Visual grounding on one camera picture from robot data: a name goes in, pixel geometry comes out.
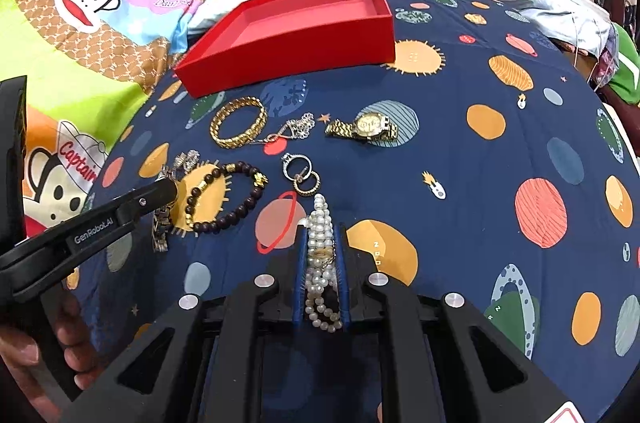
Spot white pearl bracelet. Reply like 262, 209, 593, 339
298, 192, 346, 332

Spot silver and gold rings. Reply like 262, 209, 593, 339
278, 151, 322, 196

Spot dark wooden bead bracelet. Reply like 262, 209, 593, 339
183, 160, 270, 236

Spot gold wristwatch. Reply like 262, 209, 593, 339
324, 111, 398, 142

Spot silver chain necklace with pendant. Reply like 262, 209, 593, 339
252, 111, 317, 147

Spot silver wristwatch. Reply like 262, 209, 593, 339
150, 148, 202, 254

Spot gold chain bangle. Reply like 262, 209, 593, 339
209, 96, 268, 149

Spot person's left hand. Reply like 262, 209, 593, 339
0, 289, 101, 409

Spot navy planet print bedsheet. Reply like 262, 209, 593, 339
73, 0, 639, 422

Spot red shallow tray box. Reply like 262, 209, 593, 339
175, 0, 396, 98

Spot colourful monkey cartoon blanket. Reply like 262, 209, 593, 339
1, 0, 203, 235

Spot green garment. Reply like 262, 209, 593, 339
608, 24, 640, 106

